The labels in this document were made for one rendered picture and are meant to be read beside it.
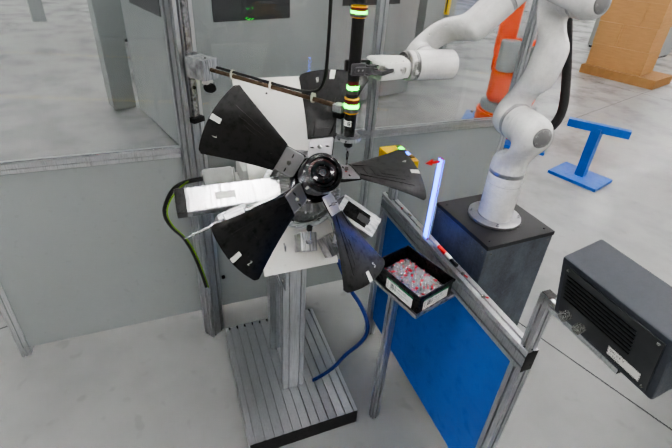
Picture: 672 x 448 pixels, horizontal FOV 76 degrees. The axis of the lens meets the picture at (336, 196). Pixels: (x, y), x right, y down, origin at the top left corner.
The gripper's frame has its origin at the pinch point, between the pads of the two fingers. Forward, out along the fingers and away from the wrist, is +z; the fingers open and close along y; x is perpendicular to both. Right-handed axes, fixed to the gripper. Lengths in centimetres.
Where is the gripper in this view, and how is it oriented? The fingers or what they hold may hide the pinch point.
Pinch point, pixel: (354, 67)
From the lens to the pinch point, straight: 123.1
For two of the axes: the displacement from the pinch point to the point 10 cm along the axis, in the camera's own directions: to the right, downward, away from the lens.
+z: -9.3, 1.3, -3.4
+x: 0.6, -8.6, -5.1
